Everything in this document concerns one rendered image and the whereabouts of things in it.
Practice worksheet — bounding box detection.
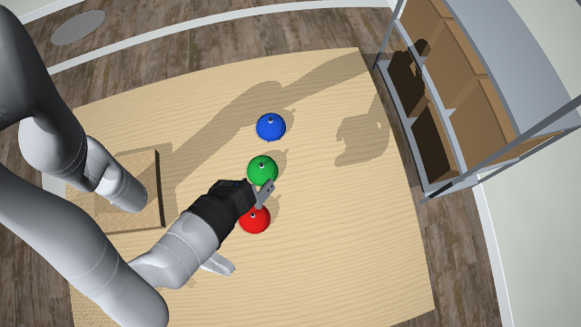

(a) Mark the blue bell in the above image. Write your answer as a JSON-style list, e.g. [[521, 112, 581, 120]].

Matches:
[[256, 113, 286, 142]]

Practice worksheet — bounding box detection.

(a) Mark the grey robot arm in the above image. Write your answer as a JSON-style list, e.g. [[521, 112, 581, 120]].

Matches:
[[0, 5, 200, 327]]

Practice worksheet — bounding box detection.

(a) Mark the green bell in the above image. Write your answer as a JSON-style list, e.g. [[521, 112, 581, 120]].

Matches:
[[247, 155, 279, 187]]

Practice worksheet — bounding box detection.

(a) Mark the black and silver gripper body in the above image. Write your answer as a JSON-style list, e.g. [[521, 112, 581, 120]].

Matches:
[[166, 180, 257, 276]]

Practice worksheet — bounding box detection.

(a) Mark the red dome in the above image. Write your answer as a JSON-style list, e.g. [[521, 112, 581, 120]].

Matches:
[[239, 205, 271, 234]]

